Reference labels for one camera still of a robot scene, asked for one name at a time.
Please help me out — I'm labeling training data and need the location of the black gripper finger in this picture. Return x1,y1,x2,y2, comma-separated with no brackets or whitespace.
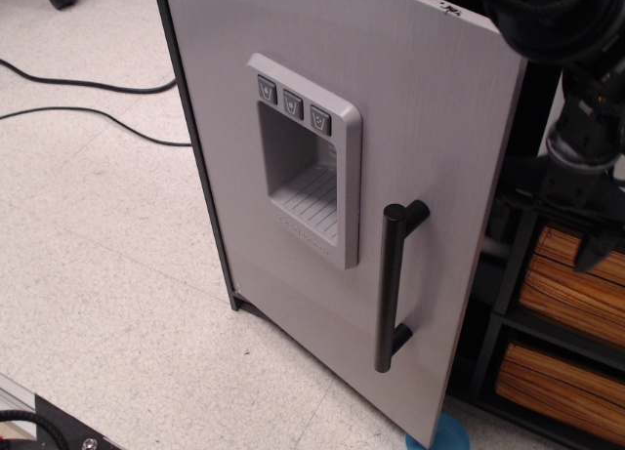
574,226,624,272

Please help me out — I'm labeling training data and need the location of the black floor cable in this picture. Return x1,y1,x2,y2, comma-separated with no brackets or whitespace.
0,58,178,95
0,106,193,147

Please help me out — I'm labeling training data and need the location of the grey toy fridge door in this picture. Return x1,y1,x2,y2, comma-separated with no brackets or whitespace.
161,0,529,450

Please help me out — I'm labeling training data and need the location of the black fridge cabinet frame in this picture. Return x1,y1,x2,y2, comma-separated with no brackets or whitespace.
151,0,625,450

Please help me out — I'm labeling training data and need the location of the black braided base cable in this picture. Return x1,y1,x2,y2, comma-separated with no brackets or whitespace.
0,407,72,450

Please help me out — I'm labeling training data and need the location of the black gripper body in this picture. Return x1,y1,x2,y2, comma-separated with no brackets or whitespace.
502,156,624,236

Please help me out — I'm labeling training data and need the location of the lower woven storage basket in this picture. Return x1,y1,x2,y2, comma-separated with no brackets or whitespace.
495,343,624,448

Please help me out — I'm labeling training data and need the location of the light blue bowl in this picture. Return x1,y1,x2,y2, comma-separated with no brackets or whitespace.
404,413,472,450

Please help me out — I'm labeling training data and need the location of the woven storage basket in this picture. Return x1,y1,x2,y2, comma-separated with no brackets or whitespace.
495,343,624,448
520,225,624,347

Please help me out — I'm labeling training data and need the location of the lower black floor cable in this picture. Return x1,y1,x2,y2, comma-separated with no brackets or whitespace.
0,106,193,147

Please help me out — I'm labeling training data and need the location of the upper woven storage basket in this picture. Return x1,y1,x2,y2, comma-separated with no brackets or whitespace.
520,225,624,347

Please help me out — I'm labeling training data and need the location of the upper black floor cable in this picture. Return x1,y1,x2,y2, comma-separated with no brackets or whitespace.
0,58,178,95

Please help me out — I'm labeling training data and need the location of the black door handle bar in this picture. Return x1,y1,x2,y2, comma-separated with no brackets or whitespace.
374,200,431,373

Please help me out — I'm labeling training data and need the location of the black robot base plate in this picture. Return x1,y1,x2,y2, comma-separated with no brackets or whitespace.
0,393,123,450

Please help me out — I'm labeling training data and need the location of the grey ice water dispenser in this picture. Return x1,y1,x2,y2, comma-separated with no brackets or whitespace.
246,53,362,269

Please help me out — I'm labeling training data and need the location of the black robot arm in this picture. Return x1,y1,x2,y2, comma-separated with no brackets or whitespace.
482,0,624,272

